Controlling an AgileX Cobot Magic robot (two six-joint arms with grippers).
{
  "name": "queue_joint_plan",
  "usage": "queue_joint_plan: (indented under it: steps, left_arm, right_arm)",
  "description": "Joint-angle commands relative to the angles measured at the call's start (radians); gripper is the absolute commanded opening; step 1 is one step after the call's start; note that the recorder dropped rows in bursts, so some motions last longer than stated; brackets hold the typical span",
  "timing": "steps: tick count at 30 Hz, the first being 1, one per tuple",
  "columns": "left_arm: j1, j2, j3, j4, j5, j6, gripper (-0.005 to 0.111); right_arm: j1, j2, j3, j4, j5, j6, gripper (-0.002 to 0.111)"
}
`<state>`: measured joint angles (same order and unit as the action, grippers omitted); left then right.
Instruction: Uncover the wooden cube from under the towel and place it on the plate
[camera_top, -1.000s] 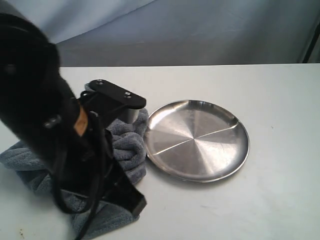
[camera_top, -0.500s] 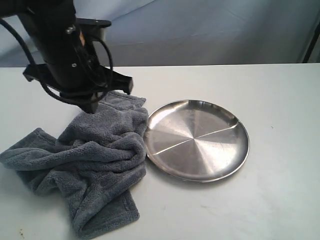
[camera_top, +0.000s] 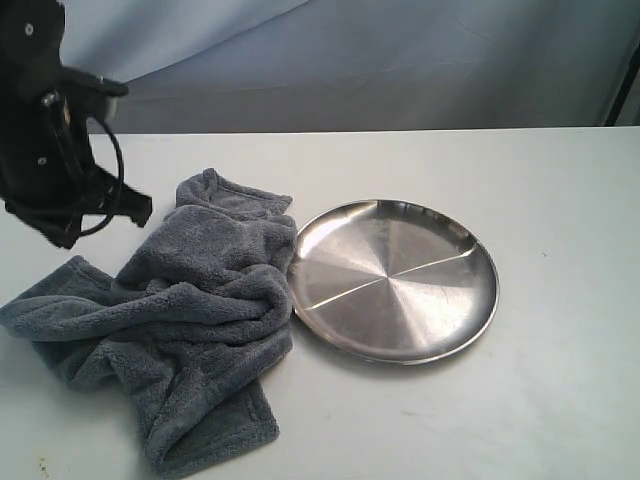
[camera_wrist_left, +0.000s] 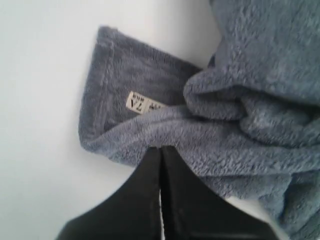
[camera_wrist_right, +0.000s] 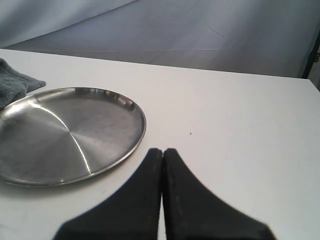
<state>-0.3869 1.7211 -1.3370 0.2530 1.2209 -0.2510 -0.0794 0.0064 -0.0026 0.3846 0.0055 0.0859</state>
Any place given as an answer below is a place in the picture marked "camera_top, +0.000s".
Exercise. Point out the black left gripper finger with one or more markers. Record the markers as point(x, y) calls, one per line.
point(120, 200)

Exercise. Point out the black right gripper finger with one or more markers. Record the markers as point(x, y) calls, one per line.
point(60, 228)

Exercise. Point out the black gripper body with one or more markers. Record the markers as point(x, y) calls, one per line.
point(47, 165)

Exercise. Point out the grey fleece towel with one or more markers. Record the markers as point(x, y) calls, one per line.
point(187, 327)

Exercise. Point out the grey backdrop cloth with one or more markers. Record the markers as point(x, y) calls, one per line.
point(293, 66)

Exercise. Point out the round stainless steel plate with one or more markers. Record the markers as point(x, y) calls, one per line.
point(392, 282)

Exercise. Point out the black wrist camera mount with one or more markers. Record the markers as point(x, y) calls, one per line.
point(97, 92)

